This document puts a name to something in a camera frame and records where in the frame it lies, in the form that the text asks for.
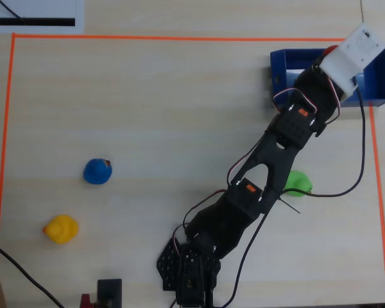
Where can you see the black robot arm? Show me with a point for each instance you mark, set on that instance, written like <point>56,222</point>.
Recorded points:
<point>269,167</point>

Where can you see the blue plastic box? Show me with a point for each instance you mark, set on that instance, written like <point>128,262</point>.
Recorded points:
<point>377,80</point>

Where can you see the green rubber duck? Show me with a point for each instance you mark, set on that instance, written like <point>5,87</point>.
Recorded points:
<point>300,184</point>

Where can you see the long orange tape strip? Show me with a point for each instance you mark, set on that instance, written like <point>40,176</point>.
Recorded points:
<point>179,38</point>

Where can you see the orange tape strip beside ducks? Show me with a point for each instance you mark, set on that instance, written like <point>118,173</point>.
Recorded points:
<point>4,138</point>

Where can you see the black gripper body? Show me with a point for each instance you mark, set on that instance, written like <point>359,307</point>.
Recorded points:
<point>312,77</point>

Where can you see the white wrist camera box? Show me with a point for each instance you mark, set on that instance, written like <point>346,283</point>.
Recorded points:
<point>353,61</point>

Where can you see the yellow rubber duck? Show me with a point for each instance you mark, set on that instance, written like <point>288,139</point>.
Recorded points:
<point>61,229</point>

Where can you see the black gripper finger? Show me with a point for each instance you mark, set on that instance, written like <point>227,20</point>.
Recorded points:
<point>318,62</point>

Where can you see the red clamp knob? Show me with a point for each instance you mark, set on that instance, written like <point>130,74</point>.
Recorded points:
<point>85,301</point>

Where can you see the orange tape strip beside box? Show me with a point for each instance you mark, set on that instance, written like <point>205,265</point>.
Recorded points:
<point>380,199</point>

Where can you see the black camera stand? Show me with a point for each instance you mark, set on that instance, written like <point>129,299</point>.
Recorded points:
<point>109,293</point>

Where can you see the blue rubber duck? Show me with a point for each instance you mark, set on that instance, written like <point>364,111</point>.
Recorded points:
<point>97,171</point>

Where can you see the white paper with black bar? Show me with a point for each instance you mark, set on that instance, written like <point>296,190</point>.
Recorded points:
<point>35,16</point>

